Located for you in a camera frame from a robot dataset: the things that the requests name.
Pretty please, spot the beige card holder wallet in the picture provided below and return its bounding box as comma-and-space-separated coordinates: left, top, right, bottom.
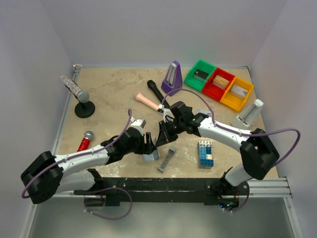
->
142, 138, 159, 162

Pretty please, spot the white VIP credit card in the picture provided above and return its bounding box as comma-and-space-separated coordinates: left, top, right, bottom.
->
196, 109, 211, 117

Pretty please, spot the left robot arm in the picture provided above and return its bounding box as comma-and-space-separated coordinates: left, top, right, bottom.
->
20, 127, 157, 204

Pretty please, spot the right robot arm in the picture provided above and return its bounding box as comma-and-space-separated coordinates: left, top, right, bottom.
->
156, 101, 279, 186

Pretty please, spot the black card in green bin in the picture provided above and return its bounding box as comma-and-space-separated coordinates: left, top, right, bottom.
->
193, 69, 209, 81

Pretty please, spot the tan card in red bin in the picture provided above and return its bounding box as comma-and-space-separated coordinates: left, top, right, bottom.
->
212, 75, 230, 90

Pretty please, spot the white card in yellow bin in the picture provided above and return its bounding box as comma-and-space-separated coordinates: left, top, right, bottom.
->
230, 84, 248, 99

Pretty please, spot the grey truss beam piece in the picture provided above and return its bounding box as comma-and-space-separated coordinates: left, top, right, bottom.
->
158, 146, 177, 173

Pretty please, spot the blue toy brick block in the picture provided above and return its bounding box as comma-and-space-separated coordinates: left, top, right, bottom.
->
198, 140, 214, 168

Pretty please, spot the purple metronome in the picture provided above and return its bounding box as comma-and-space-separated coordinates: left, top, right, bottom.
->
161, 60, 183, 96

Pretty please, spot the red storage bin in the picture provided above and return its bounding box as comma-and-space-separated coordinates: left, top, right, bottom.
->
202, 67, 234, 101

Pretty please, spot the red glitter microphone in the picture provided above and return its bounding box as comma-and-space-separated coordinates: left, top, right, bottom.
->
77, 130, 94, 152

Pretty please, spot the pink microphone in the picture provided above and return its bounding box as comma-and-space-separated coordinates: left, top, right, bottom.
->
134, 92, 162, 113

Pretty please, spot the black microphone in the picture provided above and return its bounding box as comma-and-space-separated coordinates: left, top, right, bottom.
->
147, 80, 164, 103

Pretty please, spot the yellow storage bin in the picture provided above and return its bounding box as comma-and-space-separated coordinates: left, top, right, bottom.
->
220, 76, 254, 112

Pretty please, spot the green storage bin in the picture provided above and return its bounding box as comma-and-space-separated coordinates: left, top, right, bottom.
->
184, 59, 216, 92

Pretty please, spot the black round microphone stand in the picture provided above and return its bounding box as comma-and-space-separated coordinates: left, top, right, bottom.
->
74, 101, 95, 119

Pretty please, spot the white metronome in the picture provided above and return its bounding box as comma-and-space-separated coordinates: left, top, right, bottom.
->
230, 99, 264, 129

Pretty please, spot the glitter microphone on stand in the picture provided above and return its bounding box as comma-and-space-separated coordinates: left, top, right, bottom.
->
59, 74, 90, 103

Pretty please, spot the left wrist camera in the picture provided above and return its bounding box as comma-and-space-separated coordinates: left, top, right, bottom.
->
130, 119, 146, 129

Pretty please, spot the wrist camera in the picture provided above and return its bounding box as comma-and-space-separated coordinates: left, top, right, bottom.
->
158, 104, 174, 122
130, 119, 146, 129

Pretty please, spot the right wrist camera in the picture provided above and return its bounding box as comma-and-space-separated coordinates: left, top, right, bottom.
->
158, 104, 174, 122

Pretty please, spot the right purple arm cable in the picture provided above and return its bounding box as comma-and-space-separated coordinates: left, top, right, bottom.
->
160, 88, 302, 174

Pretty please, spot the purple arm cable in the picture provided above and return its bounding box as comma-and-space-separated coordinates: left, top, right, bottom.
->
160, 88, 302, 174
21, 108, 133, 199

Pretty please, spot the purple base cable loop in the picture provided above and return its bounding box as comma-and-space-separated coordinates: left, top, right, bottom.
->
83, 186, 133, 220

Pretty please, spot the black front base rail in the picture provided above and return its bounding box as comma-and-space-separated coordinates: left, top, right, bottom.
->
74, 178, 248, 206

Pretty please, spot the aluminium frame rail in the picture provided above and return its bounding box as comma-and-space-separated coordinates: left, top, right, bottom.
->
51, 64, 83, 155

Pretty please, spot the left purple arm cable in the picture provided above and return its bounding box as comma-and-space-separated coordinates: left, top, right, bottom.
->
21, 108, 133, 199

